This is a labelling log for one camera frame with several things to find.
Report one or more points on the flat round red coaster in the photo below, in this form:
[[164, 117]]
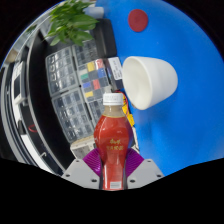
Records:
[[138, 20]]

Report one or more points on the black overhead shelf unit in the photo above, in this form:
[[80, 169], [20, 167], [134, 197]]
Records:
[[36, 110]]

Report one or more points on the plain black box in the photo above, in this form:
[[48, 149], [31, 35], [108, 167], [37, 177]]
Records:
[[106, 38]]

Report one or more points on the black box with white label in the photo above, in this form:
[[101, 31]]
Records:
[[115, 68]]

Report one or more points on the yellow multimeter with red leads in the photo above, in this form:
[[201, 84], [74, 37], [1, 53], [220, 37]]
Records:
[[130, 115]]

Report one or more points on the drawer cabinet with coloured parts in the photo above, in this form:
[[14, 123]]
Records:
[[93, 73]]

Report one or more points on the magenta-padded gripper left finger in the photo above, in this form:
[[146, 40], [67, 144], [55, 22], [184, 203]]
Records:
[[78, 173]]

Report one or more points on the red drink bottle white cap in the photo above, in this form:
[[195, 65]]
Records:
[[112, 140]]

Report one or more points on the beige perforated board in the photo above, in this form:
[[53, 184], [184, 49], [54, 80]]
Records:
[[83, 146]]

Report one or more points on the green plant in white pot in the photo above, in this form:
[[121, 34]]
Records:
[[71, 23]]

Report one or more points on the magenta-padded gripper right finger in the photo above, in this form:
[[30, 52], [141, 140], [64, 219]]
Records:
[[146, 173]]

